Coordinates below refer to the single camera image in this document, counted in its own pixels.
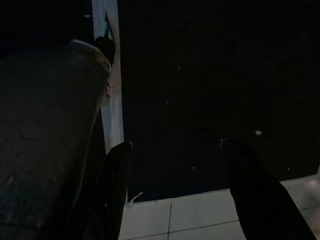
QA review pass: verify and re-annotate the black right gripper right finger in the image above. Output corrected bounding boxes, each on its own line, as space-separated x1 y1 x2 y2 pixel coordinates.
219 136 316 240

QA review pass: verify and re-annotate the dark robot right leg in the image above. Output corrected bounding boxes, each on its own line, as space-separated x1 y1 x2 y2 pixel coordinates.
0 39 112 240

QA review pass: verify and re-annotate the black floor mat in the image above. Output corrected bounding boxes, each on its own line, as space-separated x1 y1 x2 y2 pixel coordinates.
116 0 320 203

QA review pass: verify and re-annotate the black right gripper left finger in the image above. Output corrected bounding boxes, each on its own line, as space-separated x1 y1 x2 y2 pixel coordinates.
93 140 133 240

